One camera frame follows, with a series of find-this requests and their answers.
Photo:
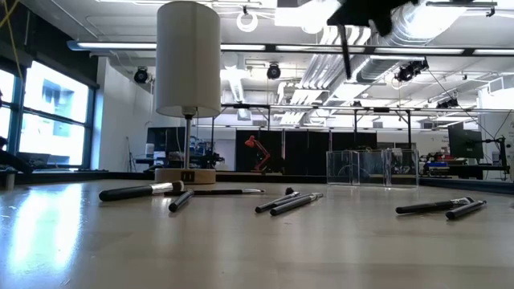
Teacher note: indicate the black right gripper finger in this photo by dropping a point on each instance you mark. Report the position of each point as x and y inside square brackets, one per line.
[384, 27]
[346, 52]

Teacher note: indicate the large fluffy makeup brush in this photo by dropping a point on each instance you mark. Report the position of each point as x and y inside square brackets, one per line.
[128, 192]

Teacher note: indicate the black partition panels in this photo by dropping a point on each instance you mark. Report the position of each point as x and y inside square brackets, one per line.
[305, 152]

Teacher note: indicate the clear acrylic brush organizer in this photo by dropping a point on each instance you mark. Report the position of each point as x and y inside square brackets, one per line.
[371, 170]

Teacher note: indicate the red desk lamp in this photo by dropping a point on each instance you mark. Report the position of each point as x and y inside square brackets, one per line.
[259, 152]

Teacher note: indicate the black computer monitor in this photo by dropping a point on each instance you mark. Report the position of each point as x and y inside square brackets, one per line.
[465, 140]

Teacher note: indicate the white shade table lamp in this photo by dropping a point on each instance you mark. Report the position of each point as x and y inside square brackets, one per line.
[188, 60]

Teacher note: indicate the long ceiling light bar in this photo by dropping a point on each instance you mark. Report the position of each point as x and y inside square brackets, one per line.
[116, 45]

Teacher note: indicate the large room window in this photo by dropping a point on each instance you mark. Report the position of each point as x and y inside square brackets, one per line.
[54, 116]

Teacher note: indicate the silver ventilation duct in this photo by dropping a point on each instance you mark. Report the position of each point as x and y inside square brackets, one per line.
[425, 20]

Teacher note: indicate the black ceiling camera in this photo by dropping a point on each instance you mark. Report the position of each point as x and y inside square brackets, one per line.
[141, 75]
[409, 71]
[274, 71]

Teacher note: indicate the black aluminium table frame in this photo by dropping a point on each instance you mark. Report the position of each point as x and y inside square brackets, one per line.
[261, 177]

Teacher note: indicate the black wall screen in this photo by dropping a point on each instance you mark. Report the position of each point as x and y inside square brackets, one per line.
[164, 139]

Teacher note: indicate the small white post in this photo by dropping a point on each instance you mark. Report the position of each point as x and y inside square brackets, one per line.
[10, 180]

